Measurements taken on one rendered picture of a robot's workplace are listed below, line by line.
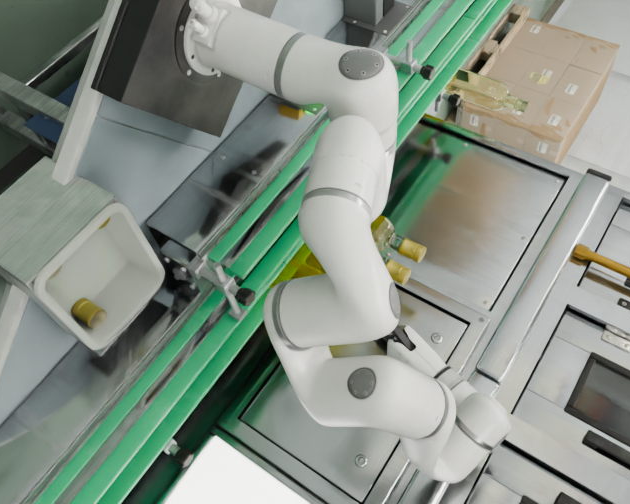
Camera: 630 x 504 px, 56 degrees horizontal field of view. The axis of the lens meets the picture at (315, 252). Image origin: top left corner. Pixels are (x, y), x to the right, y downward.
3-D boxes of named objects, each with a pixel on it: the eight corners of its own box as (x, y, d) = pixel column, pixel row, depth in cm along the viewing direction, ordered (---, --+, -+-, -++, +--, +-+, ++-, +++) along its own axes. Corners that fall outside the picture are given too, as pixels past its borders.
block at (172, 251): (172, 280, 109) (200, 297, 107) (155, 252, 101) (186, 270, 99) (184, 266, 111) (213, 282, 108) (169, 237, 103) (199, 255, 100)
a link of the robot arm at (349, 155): (376, 192, 66) (377, 265, 79) (403, 46, 78) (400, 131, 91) (292, 184, 67) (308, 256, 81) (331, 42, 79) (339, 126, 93)
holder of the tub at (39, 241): (75, 341, 104) (106, 363, 101) (-11, 257, 81) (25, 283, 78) (142, 269, 111) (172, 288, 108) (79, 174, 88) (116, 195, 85)
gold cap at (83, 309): (102, 305, 96) (84, 293, 98) (86, 321, 94) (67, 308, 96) (109, 317, 99) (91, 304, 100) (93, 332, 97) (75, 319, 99)
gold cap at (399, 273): (382, 278, 114) (402, 289, 112) (382, 269, 111) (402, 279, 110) (391, 265, 116) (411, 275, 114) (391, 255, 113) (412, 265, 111)
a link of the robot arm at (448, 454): (417, 360, 80) (482, 394, 94) (355, 430, 81) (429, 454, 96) (458, 403, 74) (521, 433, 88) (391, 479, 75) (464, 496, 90)
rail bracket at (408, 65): (370, 64, 125) (427, 85, 120) (369, 34, 119) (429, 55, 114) (380, 53, 126) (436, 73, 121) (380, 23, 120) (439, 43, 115)
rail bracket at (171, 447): (137, 437, 111) (190, 478, 106) (123, 426, 106) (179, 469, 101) (151, 419, 113) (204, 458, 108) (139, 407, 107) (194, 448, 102)
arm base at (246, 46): (156, 47, 82) (243, 86, 76) (194, -40, 80) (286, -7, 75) (216, 84, 96) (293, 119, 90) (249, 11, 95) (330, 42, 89)
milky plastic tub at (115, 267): (63, 330, 100) (98, 356, 96) (-11, 259, 81) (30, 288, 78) (134, 255, 107) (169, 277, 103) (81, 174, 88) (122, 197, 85)
